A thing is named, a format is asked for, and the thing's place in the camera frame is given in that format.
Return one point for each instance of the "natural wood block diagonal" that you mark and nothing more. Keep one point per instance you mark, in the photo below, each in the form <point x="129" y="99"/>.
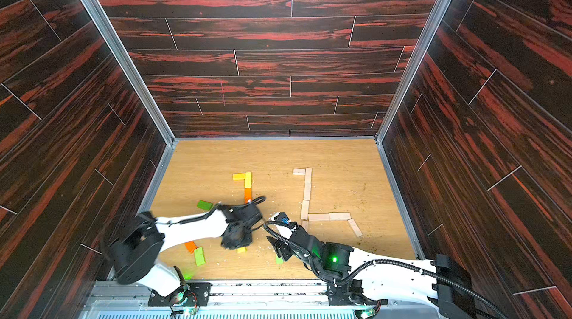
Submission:
<point x="319" y="217"/>

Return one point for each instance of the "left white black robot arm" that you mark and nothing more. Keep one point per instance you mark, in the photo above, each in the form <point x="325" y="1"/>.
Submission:
<point x="134" y="247"/>

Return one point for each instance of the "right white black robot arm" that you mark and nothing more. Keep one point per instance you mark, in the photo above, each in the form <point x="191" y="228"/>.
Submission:
<point x="359" y="278"/>

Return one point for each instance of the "natural wood block neck top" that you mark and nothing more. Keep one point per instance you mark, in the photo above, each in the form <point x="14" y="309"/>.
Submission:
<point x="308" y="175"/>

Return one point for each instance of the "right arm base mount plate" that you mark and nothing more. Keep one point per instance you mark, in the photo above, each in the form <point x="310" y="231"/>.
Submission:
<point x="349" y="294"/>

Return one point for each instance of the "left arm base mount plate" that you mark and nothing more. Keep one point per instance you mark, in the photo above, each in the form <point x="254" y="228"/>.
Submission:
<point x="193" y="295"/>

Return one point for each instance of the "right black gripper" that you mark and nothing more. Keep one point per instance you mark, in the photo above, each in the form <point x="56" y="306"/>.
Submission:
<point x="286" y="244"/>

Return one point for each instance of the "natural wood block neck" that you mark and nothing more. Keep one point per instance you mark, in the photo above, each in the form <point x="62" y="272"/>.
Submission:
<point x="308" y="175"/>
<point x="307" y="192"/>

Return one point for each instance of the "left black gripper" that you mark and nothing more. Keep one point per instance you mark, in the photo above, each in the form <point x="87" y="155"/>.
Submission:
<point x="232" y="244"/>

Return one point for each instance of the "natural wood block body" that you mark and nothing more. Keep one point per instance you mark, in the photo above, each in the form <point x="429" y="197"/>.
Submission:
<point x="305" y="210"/>

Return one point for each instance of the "orange block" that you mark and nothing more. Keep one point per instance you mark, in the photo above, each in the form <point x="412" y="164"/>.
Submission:
<point x="248" y="195"/>
<point x="190" y="246"/>

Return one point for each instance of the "short yellow block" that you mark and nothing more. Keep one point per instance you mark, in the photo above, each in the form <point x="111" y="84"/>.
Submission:
<point x="239" y="176"/>

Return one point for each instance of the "small green block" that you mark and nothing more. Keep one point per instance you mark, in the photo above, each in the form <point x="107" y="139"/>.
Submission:
<point x="205" y="205"/>

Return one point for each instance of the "aluminium front rail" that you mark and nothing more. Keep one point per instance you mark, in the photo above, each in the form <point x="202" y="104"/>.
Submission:
<point x="241" y="299"/>

